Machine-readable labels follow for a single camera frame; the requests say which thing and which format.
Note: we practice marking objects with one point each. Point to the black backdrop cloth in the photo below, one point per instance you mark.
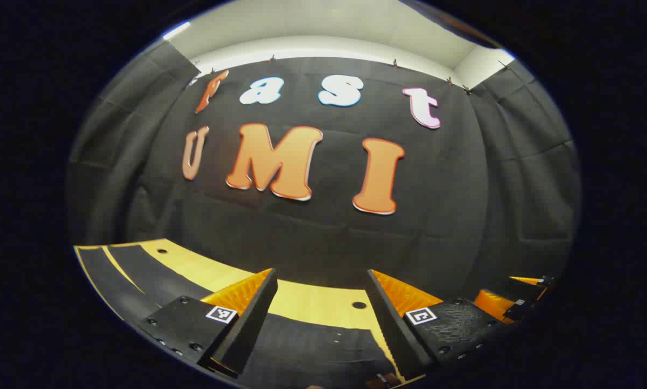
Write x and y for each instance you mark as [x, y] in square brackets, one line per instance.
[464, 189]

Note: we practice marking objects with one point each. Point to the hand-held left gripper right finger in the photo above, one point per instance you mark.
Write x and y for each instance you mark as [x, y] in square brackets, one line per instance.
[391, 329]

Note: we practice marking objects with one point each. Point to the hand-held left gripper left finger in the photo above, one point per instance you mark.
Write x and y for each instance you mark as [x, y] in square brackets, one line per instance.
[253, 324]

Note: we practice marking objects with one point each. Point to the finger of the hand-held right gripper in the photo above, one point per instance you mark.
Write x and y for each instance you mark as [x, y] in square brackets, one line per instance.
[526, 281]
[488, 303]

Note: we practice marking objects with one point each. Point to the dark grey jeans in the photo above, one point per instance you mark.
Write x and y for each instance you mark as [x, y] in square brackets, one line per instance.
[312, 351]

